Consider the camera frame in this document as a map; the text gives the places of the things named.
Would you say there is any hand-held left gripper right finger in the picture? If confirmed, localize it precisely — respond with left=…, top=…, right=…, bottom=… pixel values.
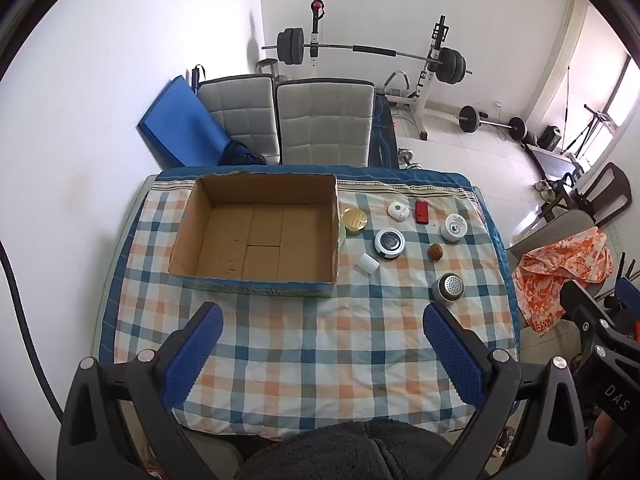
left=422, top=302, right=588, bottom=480

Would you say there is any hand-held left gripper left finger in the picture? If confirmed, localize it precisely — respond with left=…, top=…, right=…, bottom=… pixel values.
left=56, top=301, right=224, bottom=480

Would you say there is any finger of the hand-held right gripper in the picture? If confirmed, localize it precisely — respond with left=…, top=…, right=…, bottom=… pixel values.
left=614, top=276, right=640, bottom=311
left=560, top=280, right=608, bottom=331

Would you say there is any metal can with perforated lid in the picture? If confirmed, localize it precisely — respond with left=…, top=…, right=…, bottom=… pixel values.
left=431, top=273, right=463, bottom=306

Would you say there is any black and white round tin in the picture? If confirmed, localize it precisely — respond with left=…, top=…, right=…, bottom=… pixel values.
left=374, top=228, right=405, bottom=261

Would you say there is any cardboard box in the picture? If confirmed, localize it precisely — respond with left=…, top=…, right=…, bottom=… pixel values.
left=168, top=172, right=346, bottom=297

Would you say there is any gold lid round tin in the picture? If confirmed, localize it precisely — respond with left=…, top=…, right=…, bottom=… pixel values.
left=341, top=208, right=369, bottom=237

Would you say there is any orange patterned cloth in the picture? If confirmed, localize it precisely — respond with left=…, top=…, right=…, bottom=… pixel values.
left=512, top=227, right=613, bottom=337

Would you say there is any dark brown wooden chair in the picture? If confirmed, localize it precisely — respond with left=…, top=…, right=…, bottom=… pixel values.
left=575, top=162, right=633, bottom=227

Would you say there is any plaid tablecloth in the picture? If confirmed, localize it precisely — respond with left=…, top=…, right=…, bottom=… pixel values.
left=97, top=165, right=521, bottom=436

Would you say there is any window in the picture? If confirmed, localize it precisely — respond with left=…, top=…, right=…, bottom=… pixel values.
left=600, top=55, right=640, bottom=133

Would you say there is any dark blue cloth bag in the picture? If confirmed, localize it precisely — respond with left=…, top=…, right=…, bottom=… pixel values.
left=220, top=140, right=268, bottom=166

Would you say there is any short barbell with black plates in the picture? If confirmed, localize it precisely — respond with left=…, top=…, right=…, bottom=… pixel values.
left=457, top=105, right=526, bottom=134

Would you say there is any blue folded exercise mat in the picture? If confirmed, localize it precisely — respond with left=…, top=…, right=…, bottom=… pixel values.
left=137, top=76, right=236, bottom=168

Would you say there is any blue patterned bench pad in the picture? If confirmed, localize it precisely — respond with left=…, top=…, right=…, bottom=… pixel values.
left=372, top=92, right=401, bottom=168

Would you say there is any grey padded chair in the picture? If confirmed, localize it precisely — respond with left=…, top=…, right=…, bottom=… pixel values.
left=197, top=74, right=281, bottom=166
left=275, top=79, right=376, bottom=167

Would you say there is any white bench press rack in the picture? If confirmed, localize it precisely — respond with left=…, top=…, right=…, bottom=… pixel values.
left=307, top=0, right=451, bottom=141

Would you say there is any long barbell with black plates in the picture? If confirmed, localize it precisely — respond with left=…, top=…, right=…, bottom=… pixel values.
left=262, top=27, right=473, bottom=83

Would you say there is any black cable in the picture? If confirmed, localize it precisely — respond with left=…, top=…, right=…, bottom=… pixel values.
left=0, top=240, right=63, bottom=421

